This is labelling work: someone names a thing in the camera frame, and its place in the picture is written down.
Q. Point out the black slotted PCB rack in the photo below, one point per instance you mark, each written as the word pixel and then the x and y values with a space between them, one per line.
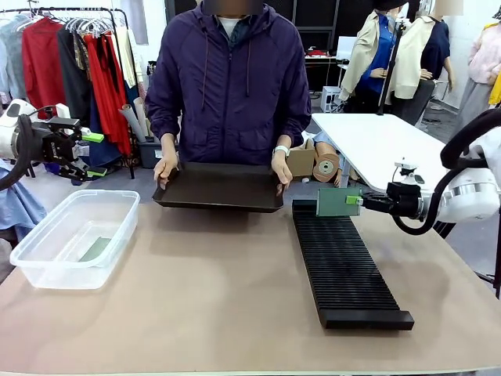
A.
pixel 344 270

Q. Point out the clear plastic box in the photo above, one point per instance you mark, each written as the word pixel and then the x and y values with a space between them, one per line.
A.
pixel 74 243

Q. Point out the mannequin beige jacket blue shirt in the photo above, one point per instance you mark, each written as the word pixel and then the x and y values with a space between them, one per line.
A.
pixel 372 55

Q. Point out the grey storage bin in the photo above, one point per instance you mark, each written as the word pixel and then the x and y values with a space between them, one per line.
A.
pixel 150 153

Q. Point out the black clothes rack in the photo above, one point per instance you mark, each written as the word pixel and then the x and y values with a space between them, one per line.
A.
pixel 117 23

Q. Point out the white table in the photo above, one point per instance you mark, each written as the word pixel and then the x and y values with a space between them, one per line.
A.
pixel 372 145

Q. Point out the cardboard box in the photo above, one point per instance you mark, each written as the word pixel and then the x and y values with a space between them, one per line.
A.
pixel 301 158

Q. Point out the white crate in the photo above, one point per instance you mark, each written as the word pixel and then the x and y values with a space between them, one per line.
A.
pixel 330 100

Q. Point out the light green PCB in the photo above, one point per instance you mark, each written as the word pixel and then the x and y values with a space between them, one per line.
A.
pixel 96 249

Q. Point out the red shirt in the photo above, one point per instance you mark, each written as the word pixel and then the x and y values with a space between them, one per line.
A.
pixel 43 66

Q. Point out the mannequin pink top grey skirt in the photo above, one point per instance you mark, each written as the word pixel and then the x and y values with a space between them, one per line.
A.
pixel 481 66

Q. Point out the mannequin cream jacket navy shirt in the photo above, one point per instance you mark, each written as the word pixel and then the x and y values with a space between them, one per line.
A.
pixel 424 58

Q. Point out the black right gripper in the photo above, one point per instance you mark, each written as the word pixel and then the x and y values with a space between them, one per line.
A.
pixel 405 199

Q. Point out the person's left forearm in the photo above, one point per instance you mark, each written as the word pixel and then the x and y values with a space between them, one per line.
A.
pixel 295 117

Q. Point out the black hanging garment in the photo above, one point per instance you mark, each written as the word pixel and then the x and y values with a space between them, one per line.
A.
pixel 74 74

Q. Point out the red hanging dress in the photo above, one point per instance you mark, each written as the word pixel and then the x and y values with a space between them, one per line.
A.
pixel 107 94

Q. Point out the black stand pole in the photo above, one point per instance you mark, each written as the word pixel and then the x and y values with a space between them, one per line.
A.
pixel 391 66

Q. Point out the person in purple jacket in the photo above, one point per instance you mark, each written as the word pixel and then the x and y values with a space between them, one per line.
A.
pixel 229 86

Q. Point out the person's right forearm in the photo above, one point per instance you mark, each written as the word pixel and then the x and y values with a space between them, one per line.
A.
pixel 162 113

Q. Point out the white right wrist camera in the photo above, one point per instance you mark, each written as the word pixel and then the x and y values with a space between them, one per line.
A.
pixel 409 172

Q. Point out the black plastic tray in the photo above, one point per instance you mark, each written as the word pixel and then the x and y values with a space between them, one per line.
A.
pixel 219 188

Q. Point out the light blue cloth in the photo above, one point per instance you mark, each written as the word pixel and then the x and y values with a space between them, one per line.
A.
pixel 19 203

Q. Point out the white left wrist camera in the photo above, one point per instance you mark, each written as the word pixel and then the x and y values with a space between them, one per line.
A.
pixel 62 111

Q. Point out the grey blue shirt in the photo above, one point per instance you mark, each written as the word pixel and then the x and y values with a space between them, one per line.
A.
pixel 11 55

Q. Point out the dark green PCB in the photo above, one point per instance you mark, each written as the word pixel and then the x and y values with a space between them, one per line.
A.
pixel 336 201

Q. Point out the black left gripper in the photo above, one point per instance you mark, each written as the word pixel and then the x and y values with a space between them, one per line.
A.
pixel 55 141

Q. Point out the white wristband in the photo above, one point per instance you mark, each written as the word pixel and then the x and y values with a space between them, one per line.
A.
pixel 282 150

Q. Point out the paper rolls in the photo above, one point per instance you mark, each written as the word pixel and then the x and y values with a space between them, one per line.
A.
pixel 137 117

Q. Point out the person's left hand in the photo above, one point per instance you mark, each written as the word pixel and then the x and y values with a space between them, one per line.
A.
pixel 282 168

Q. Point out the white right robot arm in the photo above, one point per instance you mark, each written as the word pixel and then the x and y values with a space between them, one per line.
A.
pixel 469 196

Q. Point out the person's right hand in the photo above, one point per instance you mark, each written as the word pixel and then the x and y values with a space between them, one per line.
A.
pixel 166 164

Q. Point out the cream hanging garment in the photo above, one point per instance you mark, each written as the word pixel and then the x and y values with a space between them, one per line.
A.
pixel 127 55

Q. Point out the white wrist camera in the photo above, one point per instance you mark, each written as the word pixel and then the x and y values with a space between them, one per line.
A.
pixel 62 111
pixel 409 172

